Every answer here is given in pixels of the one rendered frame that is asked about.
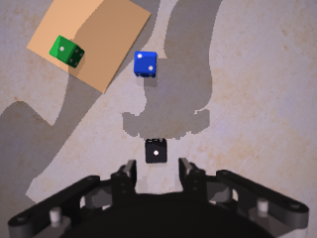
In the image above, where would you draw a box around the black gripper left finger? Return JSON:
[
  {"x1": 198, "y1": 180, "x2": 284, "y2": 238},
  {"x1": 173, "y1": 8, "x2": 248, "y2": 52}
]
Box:
[{"x1": 8, "y1": 160, "x2": 142, "y2": 238}]

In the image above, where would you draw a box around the black die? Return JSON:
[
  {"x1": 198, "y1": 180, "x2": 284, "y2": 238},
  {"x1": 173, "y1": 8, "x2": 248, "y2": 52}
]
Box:
[{"x1": 145, "y1": 138, "x2": 167, "y2": 164}]

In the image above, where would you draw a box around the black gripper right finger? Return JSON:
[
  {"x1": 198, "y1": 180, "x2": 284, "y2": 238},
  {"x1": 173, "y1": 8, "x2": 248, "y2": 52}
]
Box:
[{"x1": 178, "y1": 158, "x2": 309, "y2": 238}]

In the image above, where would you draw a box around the blue die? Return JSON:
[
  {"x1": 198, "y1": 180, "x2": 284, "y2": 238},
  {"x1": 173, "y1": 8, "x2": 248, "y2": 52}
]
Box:
[{"x1": 134, "y1": 51, "x2": 157, "y2": 77}]

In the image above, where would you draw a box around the peach flat square mat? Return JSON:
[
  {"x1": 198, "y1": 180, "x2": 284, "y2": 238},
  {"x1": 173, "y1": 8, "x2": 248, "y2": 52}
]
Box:
[{"x1": 27, "y1": 0, "x2": 152, "y2": 93}]

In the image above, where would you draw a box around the green die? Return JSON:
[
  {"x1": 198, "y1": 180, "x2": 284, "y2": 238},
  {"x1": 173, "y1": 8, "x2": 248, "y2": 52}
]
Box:
[{"x1": 50, "y1": 35, "x2": 84, "y2": 68}]

